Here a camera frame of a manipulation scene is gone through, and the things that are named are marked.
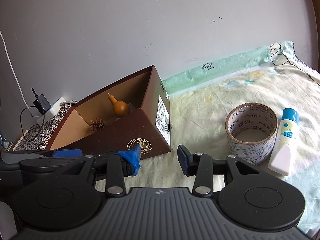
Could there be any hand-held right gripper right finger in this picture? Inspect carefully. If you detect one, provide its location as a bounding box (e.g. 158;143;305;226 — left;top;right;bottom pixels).
177;144;265;197

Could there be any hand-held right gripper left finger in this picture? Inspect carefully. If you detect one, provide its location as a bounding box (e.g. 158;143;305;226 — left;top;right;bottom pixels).
82;144;142;197

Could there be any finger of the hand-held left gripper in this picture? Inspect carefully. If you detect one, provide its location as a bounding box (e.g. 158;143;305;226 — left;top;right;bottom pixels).
32;149;83;158

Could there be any brown cardboard box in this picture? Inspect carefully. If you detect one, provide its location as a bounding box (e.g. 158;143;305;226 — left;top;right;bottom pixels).
47;65;173;162

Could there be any brown dried gourd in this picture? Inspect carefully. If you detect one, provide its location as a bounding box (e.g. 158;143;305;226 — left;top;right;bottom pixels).
107;93;130;117

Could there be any printed packing tape roll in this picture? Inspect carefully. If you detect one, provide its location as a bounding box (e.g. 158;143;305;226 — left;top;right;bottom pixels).
225;102;278;167

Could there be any white bottle with blue cap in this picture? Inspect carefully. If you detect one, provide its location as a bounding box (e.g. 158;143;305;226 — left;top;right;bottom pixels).
267;108;300;177

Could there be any floral patterned cloth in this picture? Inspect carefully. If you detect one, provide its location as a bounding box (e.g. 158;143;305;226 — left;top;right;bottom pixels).
15;101;78;152

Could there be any pine cone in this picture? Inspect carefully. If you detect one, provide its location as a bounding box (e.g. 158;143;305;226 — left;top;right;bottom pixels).
89;117;105;132

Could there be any white power strip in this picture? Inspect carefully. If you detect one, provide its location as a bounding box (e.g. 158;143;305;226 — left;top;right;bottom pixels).
36;97;66;127

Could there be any black charger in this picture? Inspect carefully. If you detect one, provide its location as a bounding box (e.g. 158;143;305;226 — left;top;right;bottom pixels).
33;94;52;115

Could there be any pale printed bedsheet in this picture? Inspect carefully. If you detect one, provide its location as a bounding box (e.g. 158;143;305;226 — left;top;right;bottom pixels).
96;41;320;239

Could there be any black cable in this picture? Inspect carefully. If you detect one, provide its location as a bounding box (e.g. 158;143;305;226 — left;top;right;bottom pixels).
20;87;40;140

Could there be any white cable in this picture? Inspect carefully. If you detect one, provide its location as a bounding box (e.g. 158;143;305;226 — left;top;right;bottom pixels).
0;30;40;118

